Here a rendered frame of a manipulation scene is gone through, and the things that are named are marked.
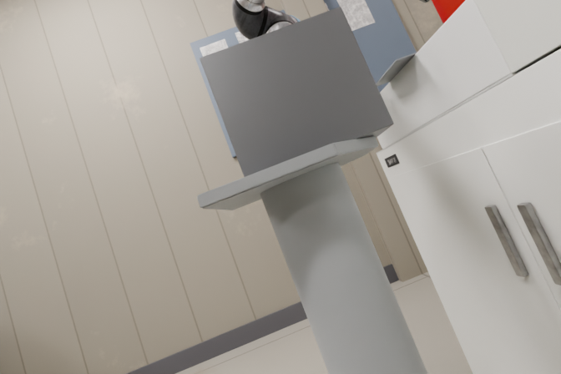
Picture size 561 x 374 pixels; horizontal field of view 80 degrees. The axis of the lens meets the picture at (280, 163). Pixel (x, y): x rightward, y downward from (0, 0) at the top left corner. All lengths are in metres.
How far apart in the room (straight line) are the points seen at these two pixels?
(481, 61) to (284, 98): 0.33
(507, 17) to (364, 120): 0.24
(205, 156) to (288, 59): 2.06
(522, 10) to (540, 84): 0.10
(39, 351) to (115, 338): 0.53
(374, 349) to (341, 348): 0.05
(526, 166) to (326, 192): 0.32
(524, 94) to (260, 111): 0.40
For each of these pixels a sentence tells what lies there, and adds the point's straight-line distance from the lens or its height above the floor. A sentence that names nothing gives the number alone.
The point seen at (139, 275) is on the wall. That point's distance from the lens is 2.73.
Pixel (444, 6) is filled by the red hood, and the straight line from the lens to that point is 1.66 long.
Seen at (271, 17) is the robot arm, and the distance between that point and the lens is 1.17.
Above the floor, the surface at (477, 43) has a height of 0.89.
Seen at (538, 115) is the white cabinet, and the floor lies 0.75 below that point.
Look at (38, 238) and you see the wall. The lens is 3.06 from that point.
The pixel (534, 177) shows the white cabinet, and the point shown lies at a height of 0.66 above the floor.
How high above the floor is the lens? 0.75
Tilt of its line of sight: 8 degrees up
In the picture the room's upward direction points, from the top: 22 degrees counter-clockwise
